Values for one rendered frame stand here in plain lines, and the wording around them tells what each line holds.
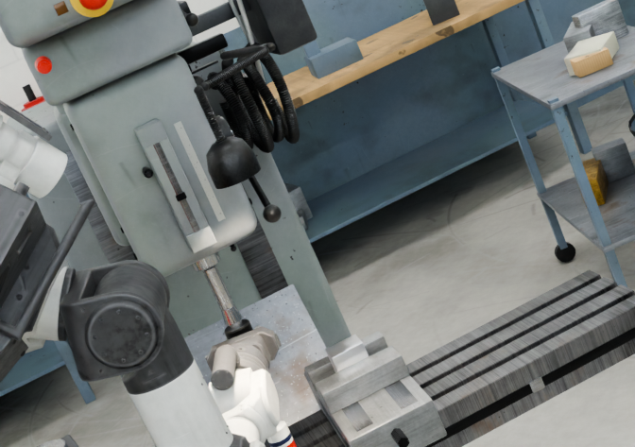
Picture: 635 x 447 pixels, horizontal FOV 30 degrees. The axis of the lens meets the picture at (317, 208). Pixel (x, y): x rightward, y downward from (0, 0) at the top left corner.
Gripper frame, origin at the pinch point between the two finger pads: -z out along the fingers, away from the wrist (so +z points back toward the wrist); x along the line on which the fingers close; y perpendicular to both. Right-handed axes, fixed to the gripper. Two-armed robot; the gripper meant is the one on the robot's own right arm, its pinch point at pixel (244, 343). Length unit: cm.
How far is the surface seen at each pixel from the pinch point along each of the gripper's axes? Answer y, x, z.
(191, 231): -24.6, -2.5, 12.6
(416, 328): 111, -13, -254
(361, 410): 15.3, -14.8, 8.7
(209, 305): 2.5, 10.6, -35.5
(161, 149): -38.0, -3.5, 12.6
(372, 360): 11.3, -18.9, 0.3
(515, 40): 58, -114, -464
